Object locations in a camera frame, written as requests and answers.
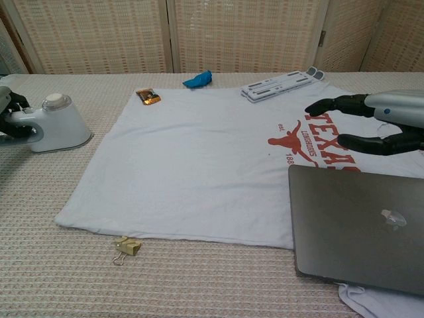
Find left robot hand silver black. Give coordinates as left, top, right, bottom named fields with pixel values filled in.
left=0, top=86, right=37, bottom=140

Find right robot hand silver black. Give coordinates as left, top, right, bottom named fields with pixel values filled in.
left=304, top=89, right=424, bottom=157

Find white steam iron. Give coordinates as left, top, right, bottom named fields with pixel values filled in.
left=0, top=93, right=95, bottom=153

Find white Texas Longhorns T-shirt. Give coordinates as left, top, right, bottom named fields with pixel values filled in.
left=54, top=79, right=424, bottom=318

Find beige woven tablecloth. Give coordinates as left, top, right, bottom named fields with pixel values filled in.
left=0, top=71, right=424, bottom=318

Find woven folding screen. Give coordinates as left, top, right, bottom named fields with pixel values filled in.
left=0, top=0, right=424, bottom=76

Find white folding laptop stand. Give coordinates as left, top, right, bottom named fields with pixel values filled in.
left=240, top=67, right=327, bottom=105

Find grey closed Apple laptop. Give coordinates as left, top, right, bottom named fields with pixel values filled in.
left=288, top=164, right=424, bottom=296

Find brown orange snack wrapper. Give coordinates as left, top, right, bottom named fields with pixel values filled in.
left=136, top=88, right=163, bottom=106

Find gold binder clip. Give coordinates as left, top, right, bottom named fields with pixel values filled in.
left=112, top=236, right=142, bottom=266

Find blue crumpled plastic object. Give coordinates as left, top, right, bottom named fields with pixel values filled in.
left=182, top=70, right=214, bottom=89

